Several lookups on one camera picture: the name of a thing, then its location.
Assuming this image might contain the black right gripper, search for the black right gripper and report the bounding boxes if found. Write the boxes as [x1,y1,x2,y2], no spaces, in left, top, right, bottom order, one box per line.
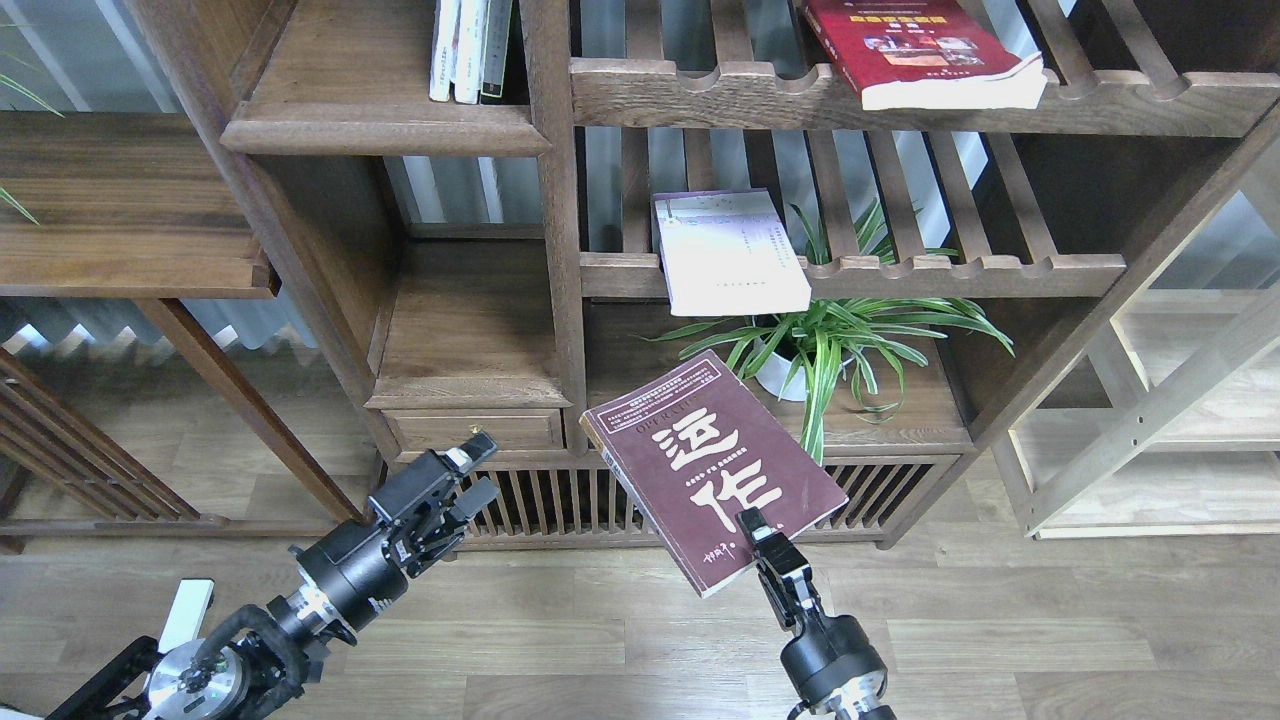
[736,507,891,714]

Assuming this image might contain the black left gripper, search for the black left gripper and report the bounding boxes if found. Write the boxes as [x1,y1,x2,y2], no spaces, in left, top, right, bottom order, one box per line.
[291,434,499,641]

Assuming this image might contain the maroon book chinese title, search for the maroon book chinese title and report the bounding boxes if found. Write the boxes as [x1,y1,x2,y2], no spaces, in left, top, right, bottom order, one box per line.
[580,350,847,598]

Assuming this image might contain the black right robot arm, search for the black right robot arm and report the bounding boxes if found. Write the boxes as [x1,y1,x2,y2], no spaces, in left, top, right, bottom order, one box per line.
[737,509,896,719]

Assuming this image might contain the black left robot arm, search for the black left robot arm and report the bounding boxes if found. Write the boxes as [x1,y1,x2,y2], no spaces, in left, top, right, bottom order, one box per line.
[52,432,498,719]

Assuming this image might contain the light wooden shelf unit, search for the light wooden shelf unit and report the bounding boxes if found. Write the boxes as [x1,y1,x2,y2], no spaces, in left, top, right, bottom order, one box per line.
[992,165,1280,541]

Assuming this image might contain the white plant pot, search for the white plant pot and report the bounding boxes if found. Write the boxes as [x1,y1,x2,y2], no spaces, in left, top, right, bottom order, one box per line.
[754,338,809,402]

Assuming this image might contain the green spider plant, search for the green spider plant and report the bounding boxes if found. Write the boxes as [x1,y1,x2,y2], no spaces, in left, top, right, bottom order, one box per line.
[645,197,1018,466]

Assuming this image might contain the white lavender book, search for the white lavender book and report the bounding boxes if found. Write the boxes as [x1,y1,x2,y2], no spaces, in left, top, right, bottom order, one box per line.
[652,188,812,316]

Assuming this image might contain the dark wooden bookshelf cabinet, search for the dark wooden bookshelf cabinet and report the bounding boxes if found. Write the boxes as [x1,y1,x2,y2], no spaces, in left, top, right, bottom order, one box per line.
[128,0,1280,561]

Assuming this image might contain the white metal bar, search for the white metal bar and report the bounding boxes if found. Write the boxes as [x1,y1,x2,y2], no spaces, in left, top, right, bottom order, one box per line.
[145,578,215,708]

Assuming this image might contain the white upright book middle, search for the white upright book middle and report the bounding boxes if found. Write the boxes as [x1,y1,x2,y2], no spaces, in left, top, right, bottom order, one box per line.
[453,0,490,104]

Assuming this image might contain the white upright book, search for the white upright book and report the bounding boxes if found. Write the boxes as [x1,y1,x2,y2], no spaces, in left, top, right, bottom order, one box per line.
[428,0,462,102]
[453,0,490,104]

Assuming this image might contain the white upright book left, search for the white upright book left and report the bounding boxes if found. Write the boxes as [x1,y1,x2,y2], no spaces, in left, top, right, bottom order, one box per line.
[428,0,462,102]

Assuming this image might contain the dark spine upright book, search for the dark spine upright book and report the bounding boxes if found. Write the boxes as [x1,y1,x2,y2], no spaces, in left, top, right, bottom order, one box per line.
[479,0,515,105]

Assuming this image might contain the red book white pages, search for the red book white pages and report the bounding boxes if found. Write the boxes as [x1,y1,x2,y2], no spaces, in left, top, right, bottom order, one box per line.
[801,1,1046,111]

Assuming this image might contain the green leaves at left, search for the green leaves at left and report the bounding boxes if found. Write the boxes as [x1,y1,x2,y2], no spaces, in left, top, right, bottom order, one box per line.
[0,45,67,225]

